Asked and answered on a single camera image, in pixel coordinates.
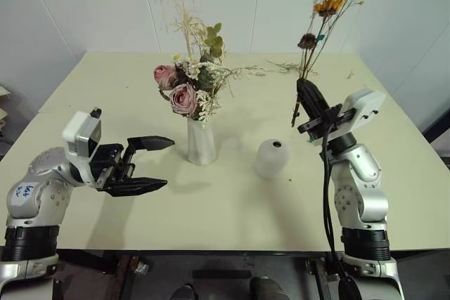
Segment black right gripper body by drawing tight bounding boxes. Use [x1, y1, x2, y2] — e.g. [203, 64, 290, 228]
[297, 103, 356, 139]

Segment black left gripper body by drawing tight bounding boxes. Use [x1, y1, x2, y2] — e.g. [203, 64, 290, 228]
[89, 143, 137, 191]

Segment black table frame rail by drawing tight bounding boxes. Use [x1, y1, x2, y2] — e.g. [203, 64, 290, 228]
[56, 248, 335, 256]

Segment pink rose dried bouquet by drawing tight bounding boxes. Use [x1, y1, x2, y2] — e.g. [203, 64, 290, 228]
[153, 0, 269, 129]

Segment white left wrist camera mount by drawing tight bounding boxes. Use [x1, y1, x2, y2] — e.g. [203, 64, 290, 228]
[62, 107, 104, 188]

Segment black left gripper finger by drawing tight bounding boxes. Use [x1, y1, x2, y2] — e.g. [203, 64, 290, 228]
[105, 178, 168, 198]
[121, 135, 176, 166]

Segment beige stacked objects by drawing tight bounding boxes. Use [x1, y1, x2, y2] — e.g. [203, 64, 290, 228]
[0, 83, 12, 138]

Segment round white vase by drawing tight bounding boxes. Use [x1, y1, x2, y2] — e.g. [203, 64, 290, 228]
[253, 138, 293, 179]

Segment dark furniture frame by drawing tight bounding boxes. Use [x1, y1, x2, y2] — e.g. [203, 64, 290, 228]
[420, 101, 450, 171]

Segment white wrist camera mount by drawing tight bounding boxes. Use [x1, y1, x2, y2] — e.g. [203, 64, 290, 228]
[309, 89, 387, 145]
[62, 107, 104, 188]

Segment yellow dried flower bouquet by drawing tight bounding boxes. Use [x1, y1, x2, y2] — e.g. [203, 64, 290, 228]
[265, 0, 374, 128]

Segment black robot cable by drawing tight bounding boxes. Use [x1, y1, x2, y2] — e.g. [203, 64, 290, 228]
[318, 113, 364, 300]

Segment dark rounded shape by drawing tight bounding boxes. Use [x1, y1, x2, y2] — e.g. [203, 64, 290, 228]
[169, 283, 198, 300]
[248, 275, 290, 300]

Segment black flat bar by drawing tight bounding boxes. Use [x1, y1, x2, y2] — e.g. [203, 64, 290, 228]
[192, 269, 252, 280]

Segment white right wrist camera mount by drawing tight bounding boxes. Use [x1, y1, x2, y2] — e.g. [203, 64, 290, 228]
[309, 89, 387, 145]

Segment rusty metal table leg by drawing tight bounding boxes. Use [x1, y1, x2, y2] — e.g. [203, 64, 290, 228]
[304, 257, 333, 300]
[111, 254, 142, 300]

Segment tall white faceted vase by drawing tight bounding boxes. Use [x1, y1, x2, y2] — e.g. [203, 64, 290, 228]
[186, 117, 217, 166]

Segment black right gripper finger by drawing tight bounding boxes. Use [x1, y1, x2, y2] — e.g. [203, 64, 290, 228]
[296, 79, 323, 122]
[303, 79, 332, 116]

